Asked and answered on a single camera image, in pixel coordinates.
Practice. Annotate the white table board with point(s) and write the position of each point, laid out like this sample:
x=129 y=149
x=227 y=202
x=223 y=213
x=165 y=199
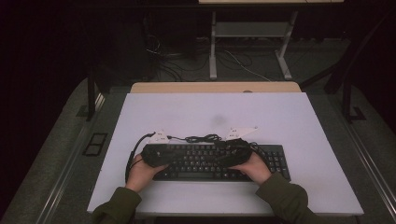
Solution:
x=218 y=109

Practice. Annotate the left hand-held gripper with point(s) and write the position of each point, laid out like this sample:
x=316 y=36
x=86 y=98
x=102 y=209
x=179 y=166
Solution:
x=154 y=154

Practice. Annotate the person's left hand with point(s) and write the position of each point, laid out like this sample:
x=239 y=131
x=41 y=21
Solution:
x=141 y=174

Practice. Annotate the black floor socket frame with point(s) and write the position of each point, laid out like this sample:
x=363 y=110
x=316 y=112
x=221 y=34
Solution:
x=95 y=143

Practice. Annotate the person's right hand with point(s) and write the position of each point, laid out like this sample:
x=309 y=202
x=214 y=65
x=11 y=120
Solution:
x=253 y=169

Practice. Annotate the white metal desk frame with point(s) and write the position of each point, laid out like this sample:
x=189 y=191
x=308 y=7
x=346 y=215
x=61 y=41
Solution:
x=249 y=29

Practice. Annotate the black metal stand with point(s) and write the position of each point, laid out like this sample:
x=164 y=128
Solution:
x=347 y=93
x=91 y=93

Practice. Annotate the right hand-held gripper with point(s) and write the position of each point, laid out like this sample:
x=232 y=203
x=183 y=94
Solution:
x=238 y=152

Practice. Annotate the black computer keyboard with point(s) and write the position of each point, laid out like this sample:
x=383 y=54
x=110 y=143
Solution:
x=202 y=161

